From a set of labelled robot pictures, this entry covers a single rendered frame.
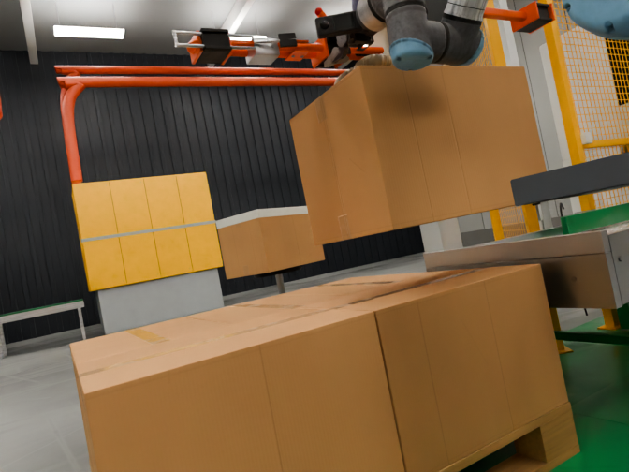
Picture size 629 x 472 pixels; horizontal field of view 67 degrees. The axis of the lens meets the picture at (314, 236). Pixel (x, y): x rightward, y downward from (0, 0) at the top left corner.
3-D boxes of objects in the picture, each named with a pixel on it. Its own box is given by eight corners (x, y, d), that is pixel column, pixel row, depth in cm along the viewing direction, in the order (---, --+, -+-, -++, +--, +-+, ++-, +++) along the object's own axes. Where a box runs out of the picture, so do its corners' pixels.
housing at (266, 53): (270, 66, 127) (267, 50, 127) (281, 54, 121) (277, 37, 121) (246, 65, 123) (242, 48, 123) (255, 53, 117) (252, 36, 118)
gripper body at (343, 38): (361, 53, 128) (389, 31, 118) (335, 51, 124) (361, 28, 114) (356, 26, 129) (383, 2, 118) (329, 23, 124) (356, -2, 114)
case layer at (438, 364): (368, 361, 221) (352, 277, 223) (569, 401, 135) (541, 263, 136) (89, 458, 163) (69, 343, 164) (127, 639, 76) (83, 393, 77)
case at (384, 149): (454, 217, 174) (432, 111, 175) (552, 198, 139) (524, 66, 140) (314, 246, 146) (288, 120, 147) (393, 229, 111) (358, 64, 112)
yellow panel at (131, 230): (217, 304, 933) (195, 182, 941) (231, 305, 853) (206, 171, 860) (95, 332, 829) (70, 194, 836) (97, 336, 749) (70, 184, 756)
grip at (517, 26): (530, 34, 144) (526, 18, 144) (556, 20, 137) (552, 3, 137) (512, 32, 140) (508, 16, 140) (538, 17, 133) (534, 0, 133)
